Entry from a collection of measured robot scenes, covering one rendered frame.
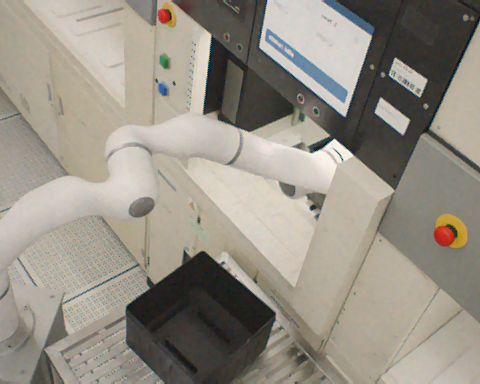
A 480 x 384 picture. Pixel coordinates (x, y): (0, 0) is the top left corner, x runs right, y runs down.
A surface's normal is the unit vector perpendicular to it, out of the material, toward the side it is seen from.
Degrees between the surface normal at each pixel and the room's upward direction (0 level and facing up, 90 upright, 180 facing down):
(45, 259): 0
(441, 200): 90
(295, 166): 41
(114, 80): 0
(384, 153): 90
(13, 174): 0
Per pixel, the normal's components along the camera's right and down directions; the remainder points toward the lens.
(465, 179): -0.78, 0.39
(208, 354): 0.13, -0.68
